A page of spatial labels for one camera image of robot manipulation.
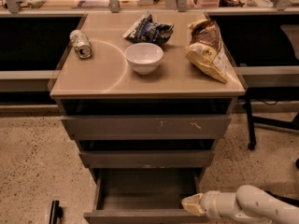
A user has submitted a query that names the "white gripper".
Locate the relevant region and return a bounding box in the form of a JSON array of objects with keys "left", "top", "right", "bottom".
[{"left": 181, "top": 190, "right": 237, "bottom": 218}]

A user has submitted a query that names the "grey bottom drawer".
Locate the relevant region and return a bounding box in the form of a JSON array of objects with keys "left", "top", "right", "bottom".
[{"left": 84, "top": 168, "right": 208, "bottom": 224}]

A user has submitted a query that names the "grey drawer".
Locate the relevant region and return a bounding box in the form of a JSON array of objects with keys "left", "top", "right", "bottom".
[
  {"left": 61, "top": 98, "right": 234, "bottom": 141},
  {"left": 84, "top": 168, "right": 208, "bottom": 224},
  {"left": 79, "top": 139, "right": 214, "bottom": 168}
]

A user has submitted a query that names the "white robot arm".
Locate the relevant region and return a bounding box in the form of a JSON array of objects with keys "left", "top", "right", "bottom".
[{"left": 181, "top": 185, "right": 299, "bottom": 224}]

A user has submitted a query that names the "grey top drawer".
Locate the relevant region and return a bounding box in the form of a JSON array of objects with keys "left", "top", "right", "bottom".
[{"left": 61, "top": 98, "right": 234, "bottom": 141}]

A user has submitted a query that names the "grey middle drawer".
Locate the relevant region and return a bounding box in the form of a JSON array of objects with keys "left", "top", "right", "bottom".
[{"left": 79, "top": 139, "right": 214, "bottom": 168}]

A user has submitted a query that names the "grey drawer cabinet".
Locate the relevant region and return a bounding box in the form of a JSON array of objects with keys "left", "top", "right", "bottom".
[{"left": 48, "top": 10, "right": 249, "bottom": 224}]

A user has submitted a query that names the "black table leg with caster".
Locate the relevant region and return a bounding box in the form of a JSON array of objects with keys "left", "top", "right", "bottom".
[{"left": 238, "top": 63, "right": 299, "bottom": 151}]

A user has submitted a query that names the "black object on floor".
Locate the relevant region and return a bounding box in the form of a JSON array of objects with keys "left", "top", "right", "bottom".
[{"left": 49, "top": 200, "right": 64, "bottom": 224}]

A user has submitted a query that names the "white bowl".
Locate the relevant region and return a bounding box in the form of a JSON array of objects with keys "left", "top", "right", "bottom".
[{"left": 124, "top": 43, "right": 164, "bottom": 75}]

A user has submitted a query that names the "brown yellow snack bag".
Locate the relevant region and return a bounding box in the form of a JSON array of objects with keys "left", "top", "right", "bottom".
[{"left": 184, "top": 20, "right": 227, "bottom": 83}]

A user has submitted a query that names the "blue crumpled chip bag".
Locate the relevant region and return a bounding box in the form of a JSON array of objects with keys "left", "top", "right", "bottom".
[{"left": 122, "top": 11, "right": 174, "bottom": 46}]

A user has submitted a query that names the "crushed soda can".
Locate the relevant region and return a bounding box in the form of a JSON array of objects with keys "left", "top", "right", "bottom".
[{"left": 69, "top": 30, "right": 92, "bottom": 59}]

